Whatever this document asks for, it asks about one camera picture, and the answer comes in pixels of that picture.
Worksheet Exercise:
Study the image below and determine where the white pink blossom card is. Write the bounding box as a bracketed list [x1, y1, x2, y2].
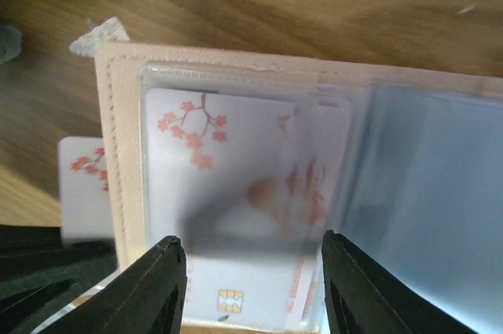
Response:
[144, 88, 353, 331]

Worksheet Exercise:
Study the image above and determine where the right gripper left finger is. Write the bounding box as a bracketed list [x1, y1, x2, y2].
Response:
[29, 234, 187, 333]

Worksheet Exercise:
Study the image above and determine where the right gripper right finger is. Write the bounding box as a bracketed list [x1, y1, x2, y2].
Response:
[321, 230, 487, 333]

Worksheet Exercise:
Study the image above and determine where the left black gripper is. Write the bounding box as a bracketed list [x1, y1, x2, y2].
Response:
[1, 225, 117, 333]

